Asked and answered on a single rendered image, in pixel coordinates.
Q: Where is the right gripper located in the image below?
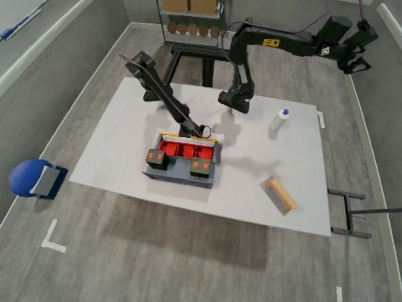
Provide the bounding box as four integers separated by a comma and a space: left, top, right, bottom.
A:
178, 124, 204, 138

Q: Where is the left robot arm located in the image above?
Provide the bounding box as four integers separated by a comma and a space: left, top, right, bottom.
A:
220, 16, 353, 112

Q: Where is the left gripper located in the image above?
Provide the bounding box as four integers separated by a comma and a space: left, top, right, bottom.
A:
326, 20, 372, 75

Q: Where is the white bottle with blue cap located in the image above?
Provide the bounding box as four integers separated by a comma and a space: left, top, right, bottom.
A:
269, 109, 289, 131

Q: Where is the grey metal shelf rack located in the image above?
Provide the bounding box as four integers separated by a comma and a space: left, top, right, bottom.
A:
141, 134, 219, 189

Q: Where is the sanding float with wooden handle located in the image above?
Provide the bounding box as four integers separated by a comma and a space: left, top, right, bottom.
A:
259, 175, 297, 216

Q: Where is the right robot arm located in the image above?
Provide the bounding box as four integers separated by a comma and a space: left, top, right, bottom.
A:
125, 51, 201, 139

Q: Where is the red open bin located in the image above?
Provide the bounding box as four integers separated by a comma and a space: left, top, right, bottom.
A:
194, 145, 213, 159
176, 142, 196, 158
159, 140, 179, 156

